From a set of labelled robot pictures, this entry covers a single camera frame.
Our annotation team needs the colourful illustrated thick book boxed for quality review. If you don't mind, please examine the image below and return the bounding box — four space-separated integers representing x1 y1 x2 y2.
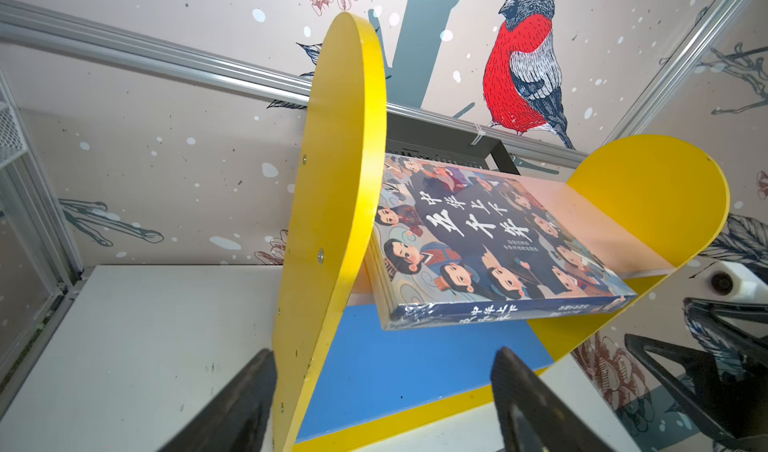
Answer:
366 154 635 331

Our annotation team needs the yellow pink blue bookshelf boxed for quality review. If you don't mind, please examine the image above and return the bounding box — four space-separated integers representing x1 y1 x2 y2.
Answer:
272 12 731 451

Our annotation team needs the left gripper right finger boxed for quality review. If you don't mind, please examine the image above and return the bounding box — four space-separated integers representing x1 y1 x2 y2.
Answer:
490 347 611 452

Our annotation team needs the horizontal aluminium frame bar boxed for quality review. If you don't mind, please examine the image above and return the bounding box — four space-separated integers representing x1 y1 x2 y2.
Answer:
0 0 592 170

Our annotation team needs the white wire mesh basket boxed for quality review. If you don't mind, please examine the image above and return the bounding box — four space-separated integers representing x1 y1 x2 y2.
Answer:
0 89 28 169

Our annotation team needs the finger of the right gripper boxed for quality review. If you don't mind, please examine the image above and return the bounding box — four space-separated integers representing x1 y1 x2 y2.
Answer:
683 298 767 368
624 334 767 451

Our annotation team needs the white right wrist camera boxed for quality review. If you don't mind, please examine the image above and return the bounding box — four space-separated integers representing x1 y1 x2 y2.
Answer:
689 260 767 305

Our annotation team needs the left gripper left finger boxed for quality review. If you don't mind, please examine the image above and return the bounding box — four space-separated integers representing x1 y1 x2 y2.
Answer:
160 349 277 452

